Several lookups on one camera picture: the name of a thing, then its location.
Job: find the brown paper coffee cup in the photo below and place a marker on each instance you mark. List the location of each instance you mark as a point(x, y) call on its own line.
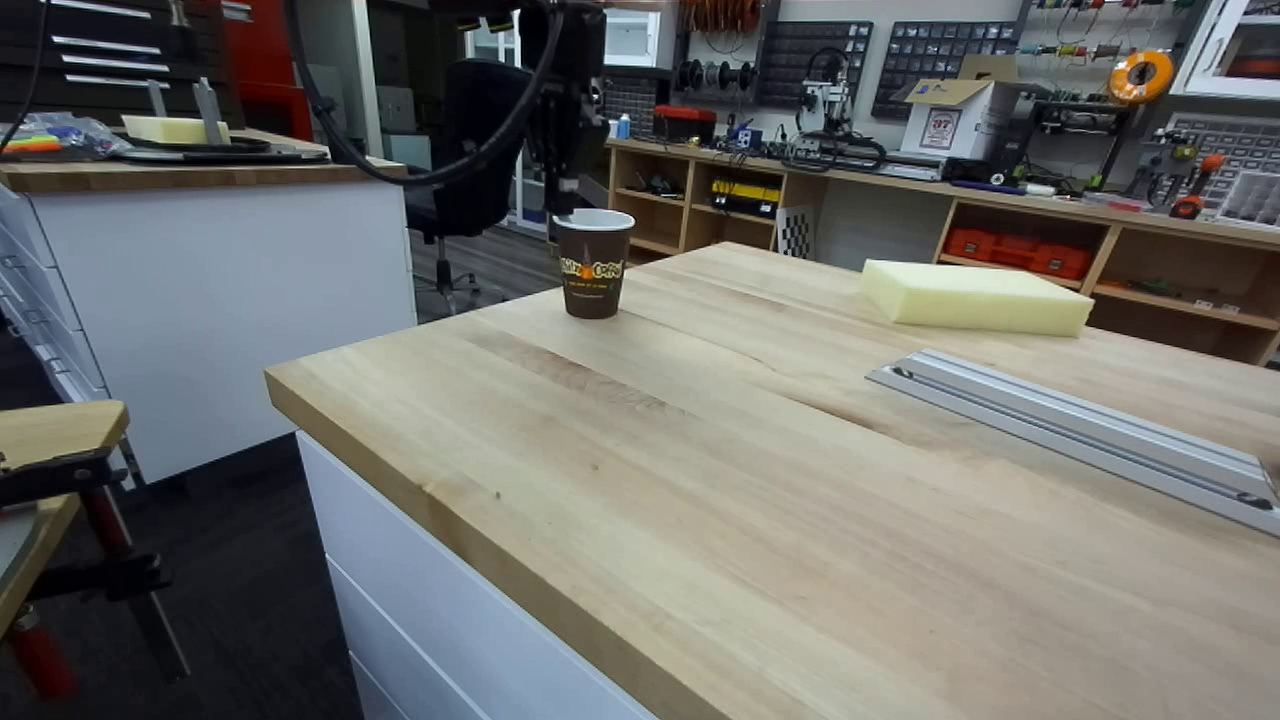
point(592, 257)

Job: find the yellow foam block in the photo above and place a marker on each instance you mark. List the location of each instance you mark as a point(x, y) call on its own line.
point(973, 297)

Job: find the black office chair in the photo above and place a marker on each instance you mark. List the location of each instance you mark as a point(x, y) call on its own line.
point(477, 101)

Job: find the white cardboard box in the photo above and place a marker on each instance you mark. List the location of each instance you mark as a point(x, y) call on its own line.
point(957, 117)

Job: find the white counter cabinet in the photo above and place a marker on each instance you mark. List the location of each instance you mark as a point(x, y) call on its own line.
point(178, 287)

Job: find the red tool chest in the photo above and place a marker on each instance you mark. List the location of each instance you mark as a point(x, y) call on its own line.
point(260, 67)

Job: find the yellow foam pad on counter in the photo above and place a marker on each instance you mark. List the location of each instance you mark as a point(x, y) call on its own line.
point(175, 130)

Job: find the wooden shelf workbench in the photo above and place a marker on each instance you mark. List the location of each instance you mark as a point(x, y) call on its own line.
point(1179, 280)

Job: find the orange tape spool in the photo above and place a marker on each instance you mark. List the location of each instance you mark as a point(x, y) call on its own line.
point(1141, 78)

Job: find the black 3D printer frame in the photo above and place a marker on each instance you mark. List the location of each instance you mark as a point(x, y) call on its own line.
point(1073, 146)

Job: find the grey aluminium extrusion rail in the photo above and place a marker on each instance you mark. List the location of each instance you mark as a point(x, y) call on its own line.
point(1113, 442)

